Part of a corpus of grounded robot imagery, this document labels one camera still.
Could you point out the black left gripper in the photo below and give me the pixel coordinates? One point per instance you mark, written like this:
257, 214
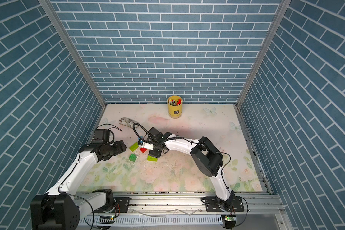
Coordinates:
119, 148

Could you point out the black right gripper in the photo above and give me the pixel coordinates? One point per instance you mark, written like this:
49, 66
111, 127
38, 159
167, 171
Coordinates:
153, 153

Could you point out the red long lego brick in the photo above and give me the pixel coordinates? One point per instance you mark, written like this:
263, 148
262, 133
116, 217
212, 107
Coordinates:
143, 150

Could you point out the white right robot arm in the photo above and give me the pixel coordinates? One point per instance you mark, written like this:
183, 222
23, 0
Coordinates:
207, 157

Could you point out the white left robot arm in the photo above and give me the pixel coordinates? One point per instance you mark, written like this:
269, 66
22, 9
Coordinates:
60, 208

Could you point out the lime long lego brick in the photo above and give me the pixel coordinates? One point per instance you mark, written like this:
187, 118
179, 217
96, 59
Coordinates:
134, 147

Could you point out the yellow pen holder cup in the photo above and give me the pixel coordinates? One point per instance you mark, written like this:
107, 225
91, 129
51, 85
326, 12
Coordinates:
175, 105

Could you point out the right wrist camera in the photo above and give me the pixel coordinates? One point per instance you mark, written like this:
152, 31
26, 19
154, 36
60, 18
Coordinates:
156, 139

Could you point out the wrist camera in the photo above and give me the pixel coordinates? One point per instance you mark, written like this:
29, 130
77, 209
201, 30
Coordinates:
156, 139
101, 136

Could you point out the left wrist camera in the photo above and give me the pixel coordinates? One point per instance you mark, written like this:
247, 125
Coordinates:
101, 136

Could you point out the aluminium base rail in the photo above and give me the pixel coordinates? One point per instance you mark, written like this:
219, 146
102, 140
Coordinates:
155, 204

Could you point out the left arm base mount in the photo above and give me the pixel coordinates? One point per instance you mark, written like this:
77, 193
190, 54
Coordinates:
113, 204

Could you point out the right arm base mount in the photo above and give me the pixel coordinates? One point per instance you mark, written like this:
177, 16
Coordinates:
214, 204

